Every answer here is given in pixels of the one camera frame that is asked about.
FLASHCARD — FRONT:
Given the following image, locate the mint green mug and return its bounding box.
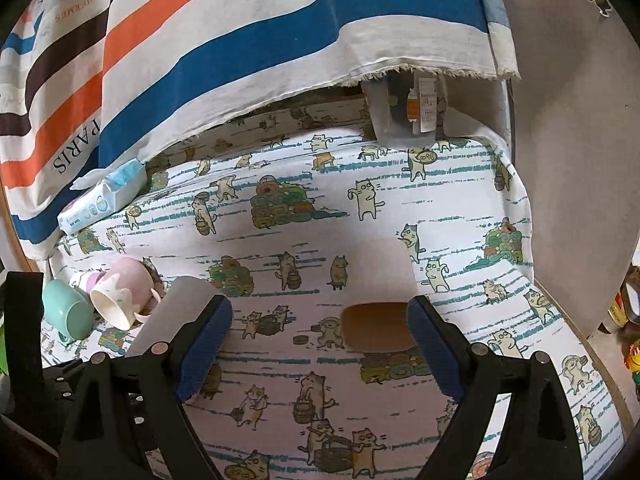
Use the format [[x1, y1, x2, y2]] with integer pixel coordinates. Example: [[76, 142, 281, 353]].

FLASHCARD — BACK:
[[42, 280, 94, 342]]

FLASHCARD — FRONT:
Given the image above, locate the cat print bed sheet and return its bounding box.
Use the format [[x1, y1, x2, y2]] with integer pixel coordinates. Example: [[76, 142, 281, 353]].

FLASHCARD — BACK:
[[49, 99, 625, 479]]

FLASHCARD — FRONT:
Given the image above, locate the white paper cup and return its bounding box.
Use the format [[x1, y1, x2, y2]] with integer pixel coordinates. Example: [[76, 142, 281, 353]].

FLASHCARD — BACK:
[[341, 238, 418, 353]]

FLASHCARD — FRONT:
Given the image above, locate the clear plastic container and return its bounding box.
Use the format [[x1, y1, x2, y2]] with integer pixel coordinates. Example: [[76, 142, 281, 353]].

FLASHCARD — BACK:
[[362, 70, 447, 148]]

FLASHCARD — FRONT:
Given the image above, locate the striped Paris blanket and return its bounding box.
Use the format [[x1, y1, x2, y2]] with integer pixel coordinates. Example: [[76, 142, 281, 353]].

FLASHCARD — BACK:
[[1, 0, 518, 260]]

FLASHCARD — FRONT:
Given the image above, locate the small pink white cup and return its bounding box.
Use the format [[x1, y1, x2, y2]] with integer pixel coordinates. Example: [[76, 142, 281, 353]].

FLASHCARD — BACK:
[[70, 270, 105, 295]]

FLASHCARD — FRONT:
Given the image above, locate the white ceramic mug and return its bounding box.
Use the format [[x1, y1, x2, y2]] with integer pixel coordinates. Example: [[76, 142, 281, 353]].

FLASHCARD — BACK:
[[126, 276, 219, 358]]

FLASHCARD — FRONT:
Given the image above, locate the wooden bed frame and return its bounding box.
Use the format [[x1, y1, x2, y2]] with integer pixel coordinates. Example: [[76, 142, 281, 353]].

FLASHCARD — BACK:
[[0, 188, 32, 272]]

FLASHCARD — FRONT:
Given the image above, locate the pink cat mug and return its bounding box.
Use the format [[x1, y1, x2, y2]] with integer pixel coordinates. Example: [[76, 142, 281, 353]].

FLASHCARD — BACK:
[[89, 257, 160, 330]]

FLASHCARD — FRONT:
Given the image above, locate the wet wipes pack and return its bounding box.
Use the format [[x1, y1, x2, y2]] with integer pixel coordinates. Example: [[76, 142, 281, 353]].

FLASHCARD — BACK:
[[58, 159, 146, 235]]

